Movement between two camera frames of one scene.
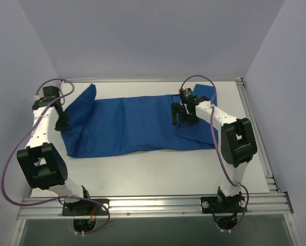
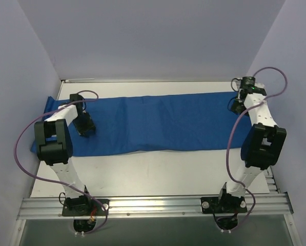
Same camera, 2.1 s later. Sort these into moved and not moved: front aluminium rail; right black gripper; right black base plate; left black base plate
Moved: right black gripper
Not moved: front aluminium rail; left black base plate; right black base plate
